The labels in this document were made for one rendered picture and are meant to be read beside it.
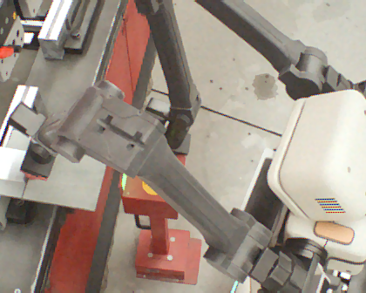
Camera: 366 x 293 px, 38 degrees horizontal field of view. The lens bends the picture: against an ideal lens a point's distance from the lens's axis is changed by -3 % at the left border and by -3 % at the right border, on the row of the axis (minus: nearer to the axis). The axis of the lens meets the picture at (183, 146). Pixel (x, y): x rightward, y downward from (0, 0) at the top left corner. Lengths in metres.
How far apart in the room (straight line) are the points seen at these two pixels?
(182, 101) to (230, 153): 1.20
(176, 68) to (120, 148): 0.60
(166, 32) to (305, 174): 0.46
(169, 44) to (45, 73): 0.57
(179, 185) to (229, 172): 1.70
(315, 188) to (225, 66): 1.90
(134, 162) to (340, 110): 0.43
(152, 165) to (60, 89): 0.96
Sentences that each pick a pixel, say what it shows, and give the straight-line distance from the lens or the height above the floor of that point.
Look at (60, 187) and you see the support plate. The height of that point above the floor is 1.00.
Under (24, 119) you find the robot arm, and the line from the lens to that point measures 1.13.
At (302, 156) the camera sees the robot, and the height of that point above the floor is 1.35.
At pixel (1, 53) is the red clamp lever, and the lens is 1.15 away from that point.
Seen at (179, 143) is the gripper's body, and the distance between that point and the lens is 1.46.
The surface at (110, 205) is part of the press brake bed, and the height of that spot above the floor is 0.05.
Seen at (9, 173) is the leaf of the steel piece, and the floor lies 1.00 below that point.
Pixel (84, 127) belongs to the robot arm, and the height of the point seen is 1.56.
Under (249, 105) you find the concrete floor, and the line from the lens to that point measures 2.63.
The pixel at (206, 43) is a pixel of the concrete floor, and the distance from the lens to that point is 2.85.
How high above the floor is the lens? 2.14
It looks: 59 degrees down
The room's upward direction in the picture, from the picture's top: straight up
